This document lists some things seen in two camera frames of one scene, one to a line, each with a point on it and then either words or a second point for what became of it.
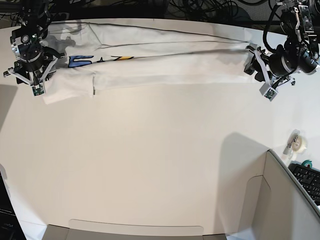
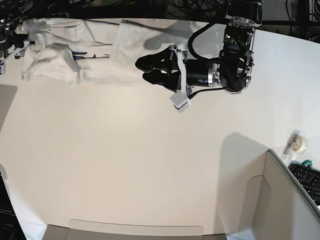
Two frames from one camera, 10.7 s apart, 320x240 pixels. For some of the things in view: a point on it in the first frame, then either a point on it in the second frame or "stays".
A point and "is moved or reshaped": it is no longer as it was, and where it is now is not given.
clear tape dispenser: [296, 143] stays
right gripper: [275, 66] to [199, 73]
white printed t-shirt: [101, 53] is moved or reshaped
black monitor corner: [10, 228] stays
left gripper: [35, 72] to [20, 52]
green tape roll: [306, 162] stays
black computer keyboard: [309, 178] stays
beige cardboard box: [276, 207] stays
